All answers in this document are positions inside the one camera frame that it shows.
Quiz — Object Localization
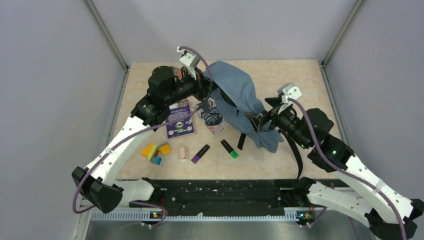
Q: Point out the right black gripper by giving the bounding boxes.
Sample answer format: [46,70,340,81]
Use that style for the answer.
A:
[245,96,311,149]

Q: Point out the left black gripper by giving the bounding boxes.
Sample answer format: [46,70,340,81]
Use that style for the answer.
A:
[164,66,220,106]

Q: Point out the blue student backpack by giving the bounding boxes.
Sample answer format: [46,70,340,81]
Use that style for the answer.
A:
[202,60,304,180]

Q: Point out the floral Little Women book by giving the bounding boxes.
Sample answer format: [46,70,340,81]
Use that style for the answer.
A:
[196,98,231,136]

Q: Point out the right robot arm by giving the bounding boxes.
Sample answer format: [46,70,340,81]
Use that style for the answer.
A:
[246,97,424,240]

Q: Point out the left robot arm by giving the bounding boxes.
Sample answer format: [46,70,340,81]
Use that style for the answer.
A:
[71,65,216,214]

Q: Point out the purple cover book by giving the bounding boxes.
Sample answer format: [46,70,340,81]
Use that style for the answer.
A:
[165,99,195,139]

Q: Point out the green highlighter pen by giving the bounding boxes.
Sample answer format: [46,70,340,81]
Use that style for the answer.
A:
[220,139,239,160]

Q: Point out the purple highlighter pen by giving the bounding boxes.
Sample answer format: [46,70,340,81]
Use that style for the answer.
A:
[191,144,210,164]

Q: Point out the pink eraser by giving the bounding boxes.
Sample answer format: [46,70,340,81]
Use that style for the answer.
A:
[178,147,187,161]

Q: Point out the yellow sharpener block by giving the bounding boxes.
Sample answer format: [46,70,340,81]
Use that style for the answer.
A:
[159,143,171,156]

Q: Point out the orange yellow sticky notes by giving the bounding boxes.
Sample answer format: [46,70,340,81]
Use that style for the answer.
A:
[141,143,160,162]

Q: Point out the blue small block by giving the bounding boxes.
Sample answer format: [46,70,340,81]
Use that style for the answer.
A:
[151,156,162,166]

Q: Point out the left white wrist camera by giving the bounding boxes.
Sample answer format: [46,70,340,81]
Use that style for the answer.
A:
[176,46,200,79]

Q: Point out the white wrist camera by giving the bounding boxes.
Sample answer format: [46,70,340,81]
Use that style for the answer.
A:
[176,46,200,79]
[277,82,302,114]

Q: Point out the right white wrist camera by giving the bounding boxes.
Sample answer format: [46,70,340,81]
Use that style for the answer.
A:
[277,82,302,114]

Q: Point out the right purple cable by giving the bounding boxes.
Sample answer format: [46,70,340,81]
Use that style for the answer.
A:
[288,97,408,240]

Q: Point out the purple cable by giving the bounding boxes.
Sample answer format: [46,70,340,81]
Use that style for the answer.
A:
[288,97,408,240]
[72,45,215,229]

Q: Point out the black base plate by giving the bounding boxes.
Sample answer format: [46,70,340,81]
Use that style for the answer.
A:
[146,179,313,217]

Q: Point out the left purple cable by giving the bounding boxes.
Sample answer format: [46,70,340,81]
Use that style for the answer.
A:
[72,45,215,229]

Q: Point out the aluminium frame rail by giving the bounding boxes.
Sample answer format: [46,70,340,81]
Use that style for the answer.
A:
[72,204,375,240]

